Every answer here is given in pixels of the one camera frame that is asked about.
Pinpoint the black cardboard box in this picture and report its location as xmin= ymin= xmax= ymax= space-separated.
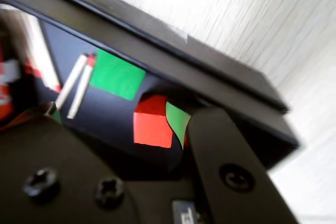
xmin=0 ymin=0 xmax=302 ymax=175

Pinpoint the green wooden cube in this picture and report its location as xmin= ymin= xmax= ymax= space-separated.
xmin=89 ymin=48 xmax=146 ymax=102

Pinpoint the red matchbox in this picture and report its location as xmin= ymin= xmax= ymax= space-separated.
xmin=0 ymin=11 xmax=40 ymax=131

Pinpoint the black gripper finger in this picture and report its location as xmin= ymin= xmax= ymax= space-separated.
xmin=165 ymin=99 xmax=300 ymax=224
xmin=0 ymin=101 xmax=138 ymax=224

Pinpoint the red wooden cube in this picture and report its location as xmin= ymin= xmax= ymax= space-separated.
xmin=133 ymin=94 xmax=187 ymax=149

